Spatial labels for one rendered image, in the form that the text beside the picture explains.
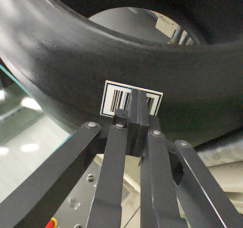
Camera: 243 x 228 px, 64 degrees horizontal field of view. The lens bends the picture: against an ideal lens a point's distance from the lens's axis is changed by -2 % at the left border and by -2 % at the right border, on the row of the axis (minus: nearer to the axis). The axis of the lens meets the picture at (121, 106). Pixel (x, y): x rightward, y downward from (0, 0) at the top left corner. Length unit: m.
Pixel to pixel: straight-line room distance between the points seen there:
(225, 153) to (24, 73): 0.30
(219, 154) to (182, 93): 0.16
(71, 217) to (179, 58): 0.85
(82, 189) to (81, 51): 0.79
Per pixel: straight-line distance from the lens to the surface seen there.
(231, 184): 0.37
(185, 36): 0.88
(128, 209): 0.91
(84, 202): 0.96
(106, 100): 0.21
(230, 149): 0.33
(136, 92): 0.19
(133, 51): 0.22
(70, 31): 0.23
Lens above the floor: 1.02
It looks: 10 degrees up
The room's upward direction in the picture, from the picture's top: 50 degrees counter-clockwise
